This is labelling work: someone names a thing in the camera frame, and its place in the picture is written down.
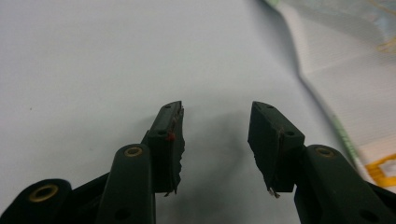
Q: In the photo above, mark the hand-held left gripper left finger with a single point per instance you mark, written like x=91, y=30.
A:
x=162, y=146

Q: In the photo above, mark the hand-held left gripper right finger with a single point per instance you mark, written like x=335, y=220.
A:
x=277, y=146

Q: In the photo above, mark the white patterned cloth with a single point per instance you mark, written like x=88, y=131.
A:
x=351, y=74

